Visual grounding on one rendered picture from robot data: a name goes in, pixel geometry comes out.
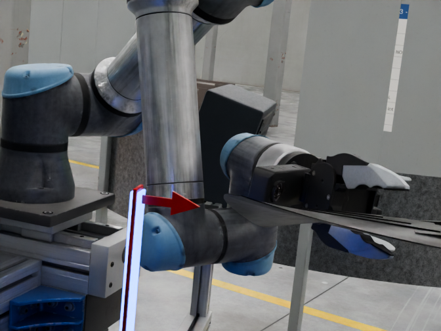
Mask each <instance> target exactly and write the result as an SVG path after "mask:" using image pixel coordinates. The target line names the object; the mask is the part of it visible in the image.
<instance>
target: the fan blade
mask: <svg viewBox="0 0 441 331"><path fill-rule="evenodd" d="M224 200H225V201H226V202H227V204H228V205H229V206H231V207H232V208H233V209H234V210H236V211H237V212H238V213H239V214H241V215H242V216H244V217H245V218H246V219H248V220H249V221H250V222H252V223H254V224H255V225H259V226H262V227H266V228H267V227H277V226H283V225H296V224H305V223H325V224H328V225H333V226H336V227H340V228H344V229H349V230H352V231H357V232H362V233H366V234H371V235H375V236H380V237H383V238H389V239H393V240H398V241H402V242H407V243H411V244H417V245H421V246H427V247H431V248H437V249H441V221H422V220H411V219H405V218H399V217H385V216H382V215H374V214H367V213H354V212H347V211H335V210H315V209H310V208H302V207H298V208H295V207H291V206H283V205H279V204H276V205H275V204H269V203H266V202H260V201H258V200H254V199H252V198H248V197H246V196H242V195H239V194H225V195H224Z"/></svg>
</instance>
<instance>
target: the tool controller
mask: <svg viewBox="0 0 441 331"><path fill-rule="evenodd" d="M275 107H276V102H275V101H274V100H271V99H268V98H266V97H263V96H260V95H258V94H256V93H253V92H251V91H248V90H246V89H242V88H241V87H238V86H235V85H232V84H228V85H223V86H220V87H216V88H213V89H209V90H207V91H206V93H205V96H204V98H203V101H202V104H201V106H200V109H199V131H200V141H201V160H202V170H203V189H204V202H212V203H213V204H215V203H219V204H222V208H227V202H226V201H225V200H224V195H225V194H228V193H229V187H230V180H229V179H228V177H227V176H226V175H225V174H224V173H223V171H222V168H221V164H220V156H221V151H222V148H223V147H224V145H225V144H226V142H227V141H228V140H229V139H231V138H232V137H233V136H235V135H238V134H241V133H250V134H254V135H264V136H266V133H267V131H268V128H269V126H270V123H271V121H272V118H273V116H275V111H276V110H275Z"/></svg>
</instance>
